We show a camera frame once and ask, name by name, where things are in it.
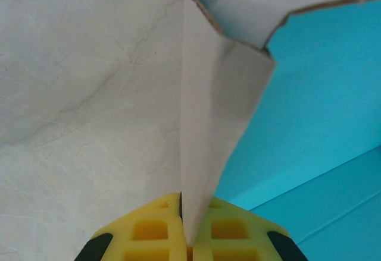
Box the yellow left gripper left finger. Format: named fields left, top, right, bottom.
left=74, top=191, right=188, bottom=261

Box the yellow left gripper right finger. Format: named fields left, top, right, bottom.
left=192, top=197, right=307, bottom=261

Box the blue and white paper box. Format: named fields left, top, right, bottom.
left=178, top=0, right=381, bottom=261

